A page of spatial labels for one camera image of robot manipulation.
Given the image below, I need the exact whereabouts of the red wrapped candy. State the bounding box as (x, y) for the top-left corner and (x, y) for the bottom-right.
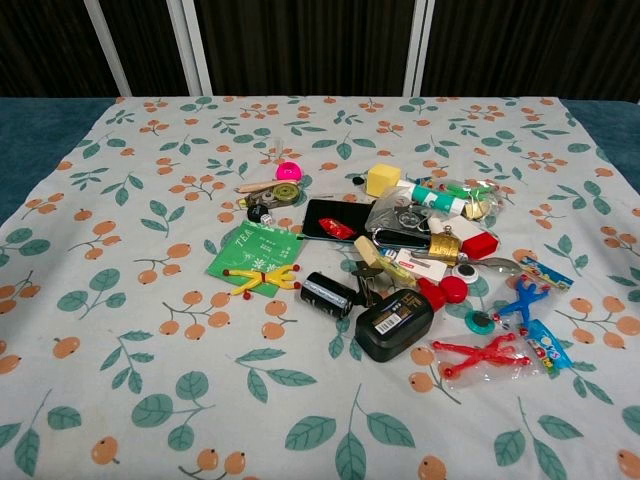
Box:
(318, 216), (357, 241)

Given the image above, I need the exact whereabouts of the beige wedge eraser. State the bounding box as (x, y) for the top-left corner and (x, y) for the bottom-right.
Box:
(353, 235), (385, 274)

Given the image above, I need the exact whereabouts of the black cylindrical battery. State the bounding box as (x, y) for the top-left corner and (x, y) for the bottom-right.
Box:
(299, 271), (357, 320)

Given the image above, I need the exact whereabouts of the green round tape roll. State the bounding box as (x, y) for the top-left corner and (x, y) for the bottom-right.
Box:
(243, 182), (307, 211)

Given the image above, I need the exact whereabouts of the green tea packet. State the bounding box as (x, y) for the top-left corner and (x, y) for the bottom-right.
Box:
(205, 219), (301, 300)

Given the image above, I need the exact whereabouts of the black binder clip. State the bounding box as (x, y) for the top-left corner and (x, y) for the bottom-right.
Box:
(349, 259), (386, 309)

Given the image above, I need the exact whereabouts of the black silver carabiner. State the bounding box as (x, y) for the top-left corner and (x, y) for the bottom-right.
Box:
(367, 225), (432, 251)

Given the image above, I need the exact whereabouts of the yellow sticky man toy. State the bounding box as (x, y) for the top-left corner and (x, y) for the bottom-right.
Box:
(222, 264), (302, 302)

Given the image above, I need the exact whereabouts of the clear plastic bag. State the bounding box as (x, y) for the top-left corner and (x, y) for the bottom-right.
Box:
(364, 187), (441, 246)

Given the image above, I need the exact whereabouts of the yellow packaged item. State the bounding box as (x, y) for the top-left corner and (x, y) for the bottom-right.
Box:
(377, 252), (419, 291)

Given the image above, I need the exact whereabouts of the wooden pencil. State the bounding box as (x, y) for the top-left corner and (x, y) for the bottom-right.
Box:
(235, 178), (287, 194)

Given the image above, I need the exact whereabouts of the yellow sponge cube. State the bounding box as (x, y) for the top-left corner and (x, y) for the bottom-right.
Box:
(367, 163), (404, 197)

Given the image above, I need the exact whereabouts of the white card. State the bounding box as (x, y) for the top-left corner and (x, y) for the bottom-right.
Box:
(384, 247), (450, 281)

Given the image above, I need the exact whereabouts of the black car key fob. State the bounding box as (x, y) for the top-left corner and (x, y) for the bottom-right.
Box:
(354, 277), (449, 364)

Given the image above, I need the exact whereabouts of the green and white tube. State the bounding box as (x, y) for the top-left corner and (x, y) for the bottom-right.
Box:
(399, 182), (469, 214)

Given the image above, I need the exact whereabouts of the gold padlock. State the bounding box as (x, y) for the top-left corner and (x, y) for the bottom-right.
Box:
(428, 227), (462, 269)

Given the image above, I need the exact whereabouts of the white eraser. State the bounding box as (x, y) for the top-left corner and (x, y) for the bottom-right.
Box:
(429, 214), (484, 241)

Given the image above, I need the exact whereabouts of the red round disc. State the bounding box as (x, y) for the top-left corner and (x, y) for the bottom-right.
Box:
(439, 276), (469, 305)

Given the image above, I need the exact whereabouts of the black and white googly eye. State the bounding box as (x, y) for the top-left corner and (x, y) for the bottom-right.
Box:
(452, 263), (480, 285)

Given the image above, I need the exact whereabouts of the red box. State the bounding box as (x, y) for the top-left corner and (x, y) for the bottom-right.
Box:
(459, 232), (500, 260)

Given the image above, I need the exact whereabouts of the bag of green toys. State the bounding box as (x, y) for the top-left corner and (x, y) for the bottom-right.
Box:
(434, 177), (516, 221)

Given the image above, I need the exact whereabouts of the grey metal tool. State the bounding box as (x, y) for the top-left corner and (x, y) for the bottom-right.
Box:
(467, 255), (524, 276)

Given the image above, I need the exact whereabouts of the floral leaf print tablecloth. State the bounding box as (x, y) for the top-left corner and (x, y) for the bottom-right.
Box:
(0, 94), (640, 480)

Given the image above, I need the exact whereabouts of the packaged red sticky man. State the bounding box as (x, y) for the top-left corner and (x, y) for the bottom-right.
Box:
(430, 319), (576, 389)

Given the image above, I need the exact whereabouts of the packaged blue sticky man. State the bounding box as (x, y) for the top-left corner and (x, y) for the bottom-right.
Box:
(492, 254), (575, 331)

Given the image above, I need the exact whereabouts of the white double frame post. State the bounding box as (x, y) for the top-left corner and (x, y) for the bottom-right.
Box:
(166, 0), (215, 96)

